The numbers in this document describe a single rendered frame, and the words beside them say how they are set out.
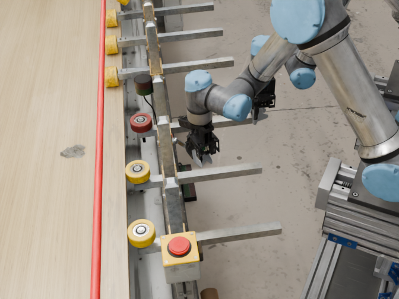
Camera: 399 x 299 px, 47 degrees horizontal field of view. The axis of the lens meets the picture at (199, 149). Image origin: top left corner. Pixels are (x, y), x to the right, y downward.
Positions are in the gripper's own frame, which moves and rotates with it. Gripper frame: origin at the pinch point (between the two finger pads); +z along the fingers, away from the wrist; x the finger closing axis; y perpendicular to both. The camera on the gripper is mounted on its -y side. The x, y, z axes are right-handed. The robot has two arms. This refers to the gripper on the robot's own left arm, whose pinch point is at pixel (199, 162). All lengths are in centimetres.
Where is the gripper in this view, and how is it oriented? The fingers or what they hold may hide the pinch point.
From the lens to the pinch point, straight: 151.9
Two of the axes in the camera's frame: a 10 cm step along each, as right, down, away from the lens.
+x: 8.8, -3.5, 3.2
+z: 0.4, 7.3, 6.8
